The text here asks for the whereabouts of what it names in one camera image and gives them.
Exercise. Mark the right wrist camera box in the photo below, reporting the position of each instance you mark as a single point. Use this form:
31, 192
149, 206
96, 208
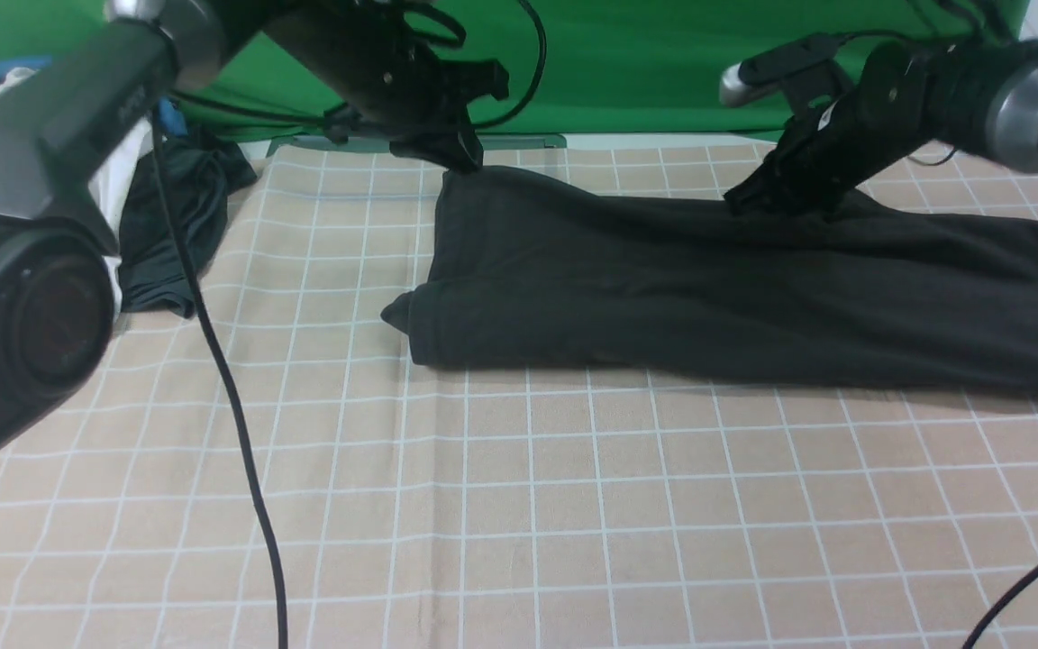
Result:
802, 70

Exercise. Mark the white crumpled shirt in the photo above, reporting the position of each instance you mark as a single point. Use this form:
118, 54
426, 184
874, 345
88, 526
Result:
56, 132

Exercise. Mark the dark gray long-sleeve shirt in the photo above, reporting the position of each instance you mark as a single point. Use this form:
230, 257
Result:
530, 271

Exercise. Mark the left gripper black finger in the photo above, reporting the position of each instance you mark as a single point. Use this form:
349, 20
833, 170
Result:
459, 151

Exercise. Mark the green backdrop cloth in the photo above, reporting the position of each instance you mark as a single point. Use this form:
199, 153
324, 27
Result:
613, 67

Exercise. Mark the beige checkered table mat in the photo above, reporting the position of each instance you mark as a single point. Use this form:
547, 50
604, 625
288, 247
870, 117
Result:
425, 510

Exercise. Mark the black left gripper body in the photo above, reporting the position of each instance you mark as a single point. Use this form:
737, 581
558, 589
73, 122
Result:
388, 75

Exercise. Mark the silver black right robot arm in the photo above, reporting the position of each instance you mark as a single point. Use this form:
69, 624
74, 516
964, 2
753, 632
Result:
978, 98

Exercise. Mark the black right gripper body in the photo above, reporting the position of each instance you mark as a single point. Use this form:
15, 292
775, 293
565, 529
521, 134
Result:
833, 145

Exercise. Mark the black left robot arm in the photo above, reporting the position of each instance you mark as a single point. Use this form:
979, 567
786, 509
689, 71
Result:
56, 298

